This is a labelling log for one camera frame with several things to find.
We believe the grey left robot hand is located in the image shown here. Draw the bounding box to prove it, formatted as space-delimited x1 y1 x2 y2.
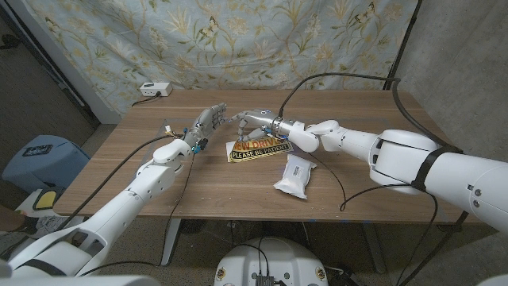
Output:
181 102 228 155

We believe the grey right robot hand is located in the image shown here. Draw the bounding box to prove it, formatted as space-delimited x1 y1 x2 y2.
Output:
231 109 297 143

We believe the yellow new driver bumper sticker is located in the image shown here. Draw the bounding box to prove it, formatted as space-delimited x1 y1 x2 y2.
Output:
226 134 294 164

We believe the white sealed plastic package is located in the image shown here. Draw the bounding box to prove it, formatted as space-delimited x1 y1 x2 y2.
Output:
273 153 318 200

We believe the white power socket box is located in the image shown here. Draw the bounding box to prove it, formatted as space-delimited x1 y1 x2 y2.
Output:
139 82 174 98

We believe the floral printed backdrop cloth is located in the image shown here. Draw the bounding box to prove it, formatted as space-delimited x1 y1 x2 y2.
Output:
23 0 420 118

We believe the white table leg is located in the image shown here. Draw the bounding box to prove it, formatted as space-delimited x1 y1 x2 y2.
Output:
160 218 183 266

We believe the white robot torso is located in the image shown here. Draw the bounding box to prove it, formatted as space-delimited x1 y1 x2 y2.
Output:
214 237 329 286

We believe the blue plastic bin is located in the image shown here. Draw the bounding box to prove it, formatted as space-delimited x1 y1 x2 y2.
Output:
2 134 91 195

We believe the black backdrop stand pole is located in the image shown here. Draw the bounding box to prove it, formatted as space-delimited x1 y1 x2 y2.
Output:
383 0 422 91

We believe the black item on bin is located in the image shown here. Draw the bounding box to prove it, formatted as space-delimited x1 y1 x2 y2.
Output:
22 144 55 157

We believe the grey table leg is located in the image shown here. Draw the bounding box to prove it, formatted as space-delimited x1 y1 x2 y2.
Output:
363 222 388 274

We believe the yellow and black floor object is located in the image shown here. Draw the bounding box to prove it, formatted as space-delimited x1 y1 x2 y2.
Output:
32 189 60 211

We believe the white robot chest edge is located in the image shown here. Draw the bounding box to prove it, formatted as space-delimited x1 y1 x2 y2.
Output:
0 275 162 286

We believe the person in dark clothes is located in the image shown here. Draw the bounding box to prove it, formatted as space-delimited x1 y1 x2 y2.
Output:
0 204 23 232

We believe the black power box cable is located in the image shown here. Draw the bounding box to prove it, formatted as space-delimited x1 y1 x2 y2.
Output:
132 92 162 107

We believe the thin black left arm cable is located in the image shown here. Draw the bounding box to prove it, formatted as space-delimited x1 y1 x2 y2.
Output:
77 152 196 277

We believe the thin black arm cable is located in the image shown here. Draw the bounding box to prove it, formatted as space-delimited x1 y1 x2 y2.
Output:
308 152 440 286
77 152 196 277

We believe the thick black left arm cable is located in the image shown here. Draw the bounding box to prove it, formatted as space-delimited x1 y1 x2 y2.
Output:
0 133 183 259

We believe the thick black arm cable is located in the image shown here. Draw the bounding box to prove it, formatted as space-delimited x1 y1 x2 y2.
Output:
277 72 471 286
0 133 183 259

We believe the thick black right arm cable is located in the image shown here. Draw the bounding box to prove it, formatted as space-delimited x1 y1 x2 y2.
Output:
277 72 471 286

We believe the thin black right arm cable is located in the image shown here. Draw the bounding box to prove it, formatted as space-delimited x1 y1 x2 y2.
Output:
308 152 440 286

